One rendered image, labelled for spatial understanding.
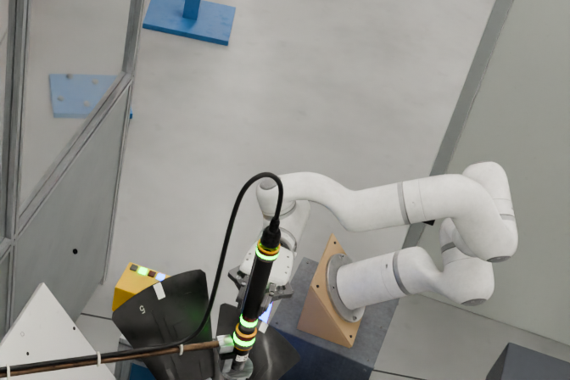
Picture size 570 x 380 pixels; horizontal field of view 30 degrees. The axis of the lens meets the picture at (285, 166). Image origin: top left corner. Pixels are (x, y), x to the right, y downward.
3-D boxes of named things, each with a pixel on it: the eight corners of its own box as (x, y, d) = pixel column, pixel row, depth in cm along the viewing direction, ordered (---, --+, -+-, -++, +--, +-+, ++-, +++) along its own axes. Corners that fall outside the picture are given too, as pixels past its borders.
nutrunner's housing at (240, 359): (227, 384, 222) (269, 226, 193) (222, 370, 225) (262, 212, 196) (245, 382, 223) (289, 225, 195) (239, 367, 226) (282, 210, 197)
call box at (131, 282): (110, 315, 270) (114, 286, 264) (125, 288, 278) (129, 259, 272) (169, 335, 269) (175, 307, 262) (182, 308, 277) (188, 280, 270)
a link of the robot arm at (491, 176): (443, 284, 273) (433, 224, 279) (488, 279, 274) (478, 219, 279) (469, 226, 227) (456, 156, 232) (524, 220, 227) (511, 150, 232)
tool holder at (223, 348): (215, 386, 218) (223, 354, 212) (205, 359, 223) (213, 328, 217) (256, 379, 221) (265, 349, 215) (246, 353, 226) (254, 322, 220)
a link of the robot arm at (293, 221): (289, 221, 220) (301, 256, 225) (304, 184, 230) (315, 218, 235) (252, 224, 223) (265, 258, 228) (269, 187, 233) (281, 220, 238)
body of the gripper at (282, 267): (294, 269, 224) (280, 304, 216) (248, 253, 225) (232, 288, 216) (301, 243, 220) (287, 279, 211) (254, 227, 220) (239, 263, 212)
